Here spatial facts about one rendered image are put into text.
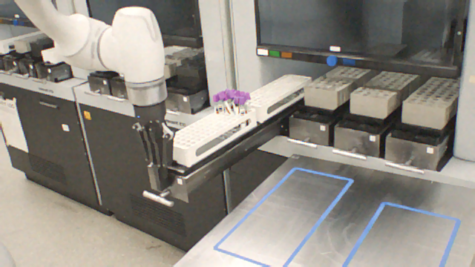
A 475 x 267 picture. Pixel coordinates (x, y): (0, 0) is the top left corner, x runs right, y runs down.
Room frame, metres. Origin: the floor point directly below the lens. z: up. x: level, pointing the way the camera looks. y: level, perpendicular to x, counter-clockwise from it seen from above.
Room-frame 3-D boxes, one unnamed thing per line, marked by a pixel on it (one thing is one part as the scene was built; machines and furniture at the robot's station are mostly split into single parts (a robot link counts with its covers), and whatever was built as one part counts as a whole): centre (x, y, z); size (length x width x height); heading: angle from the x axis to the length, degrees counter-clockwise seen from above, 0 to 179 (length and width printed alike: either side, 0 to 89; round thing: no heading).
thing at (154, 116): (1.09, 0.19, 0.96); 0.08 x 0.07 x 0.09; 49
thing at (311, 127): (1.58, -0.43, 0.78); 0.73 x 0.14 x 0.09; 140
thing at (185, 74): (1.76, 0.15, 0.85); 0.12 x 0.02 x 0.06; 50
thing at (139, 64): (1.09, 0.20, 1.14); 0.13 x 0.11 x 0.16; 57
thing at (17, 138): (2.56, 1.24, 0.43); 0.27 x 0.02 x 0.36; 50
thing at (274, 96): (1.48, -0.14, 0.83); 0.30 x 0.10 x 0.06; 140
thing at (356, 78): (1.51, -0.36, 0.85); 0.12 x 0.02 x 0.06; 50
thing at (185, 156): (1.24, 0.06, 0.83); 0.30 x 0.10 x 0.06; 140
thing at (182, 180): (1.34, -0.02, 0.78); 0.73 x 0.14 x 0.09; 140
